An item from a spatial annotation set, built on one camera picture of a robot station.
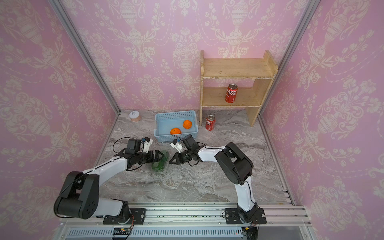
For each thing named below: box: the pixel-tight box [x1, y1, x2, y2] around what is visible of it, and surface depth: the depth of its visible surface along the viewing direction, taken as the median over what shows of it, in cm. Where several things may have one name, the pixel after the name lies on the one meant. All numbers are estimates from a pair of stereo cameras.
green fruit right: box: [160, 150, 169, 163], surface depth 91 cm
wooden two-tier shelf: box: [199, 49, 279, 127], surface depth 90 cm
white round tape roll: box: [129, 110, 141, 123], surface depth 115 cm
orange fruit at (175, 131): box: [170, 128, 182, 135], surface depth 103 cm
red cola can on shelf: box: [225, 83, 238, 104], surface depth 91 cm
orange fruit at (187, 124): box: [182, 119, 193, 130], surface depth 111 cm
